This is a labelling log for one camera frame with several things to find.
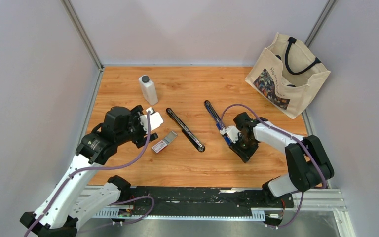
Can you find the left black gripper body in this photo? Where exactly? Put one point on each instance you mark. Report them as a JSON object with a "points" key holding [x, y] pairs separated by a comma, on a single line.
{"points": [[138, 132]]}

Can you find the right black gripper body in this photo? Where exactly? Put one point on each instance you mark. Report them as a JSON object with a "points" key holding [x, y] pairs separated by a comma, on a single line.
{"points": [[245, 148]]}

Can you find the red white staple box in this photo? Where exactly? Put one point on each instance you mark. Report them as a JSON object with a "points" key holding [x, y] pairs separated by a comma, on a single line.
{"points": [[162, 144]]}

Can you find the black stapler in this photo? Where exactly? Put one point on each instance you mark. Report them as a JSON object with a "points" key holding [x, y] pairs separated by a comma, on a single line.
{"points": [[186, 131]]}

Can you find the blue stapler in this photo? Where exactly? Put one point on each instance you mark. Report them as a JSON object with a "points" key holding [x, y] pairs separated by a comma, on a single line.
{"points": [[217, 120]]}

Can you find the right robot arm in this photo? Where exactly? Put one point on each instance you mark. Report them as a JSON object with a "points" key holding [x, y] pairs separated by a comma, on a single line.
{"points": [[308, 164]]}

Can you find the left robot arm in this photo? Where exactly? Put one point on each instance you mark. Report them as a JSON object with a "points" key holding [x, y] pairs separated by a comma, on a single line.
{"points": [[62, 214]]}

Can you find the white plastic bottle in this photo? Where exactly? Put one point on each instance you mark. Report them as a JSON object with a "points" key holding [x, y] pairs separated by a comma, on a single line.
{"points": [[148, 89]]}

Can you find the beige canvas tote bag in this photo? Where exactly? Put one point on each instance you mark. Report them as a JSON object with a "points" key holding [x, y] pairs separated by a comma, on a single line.
{"points": [[288, 75]]}

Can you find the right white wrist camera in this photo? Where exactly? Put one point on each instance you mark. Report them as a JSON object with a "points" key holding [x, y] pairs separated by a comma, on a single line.
{"points": [[230, 134]]}

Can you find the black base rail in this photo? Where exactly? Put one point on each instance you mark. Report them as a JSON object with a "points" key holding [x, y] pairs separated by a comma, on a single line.
{"points": [[201, 200]]}

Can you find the white slotted cable duct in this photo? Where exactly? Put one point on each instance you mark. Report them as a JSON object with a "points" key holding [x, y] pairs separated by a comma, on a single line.
{"points": [[254, 214]]}

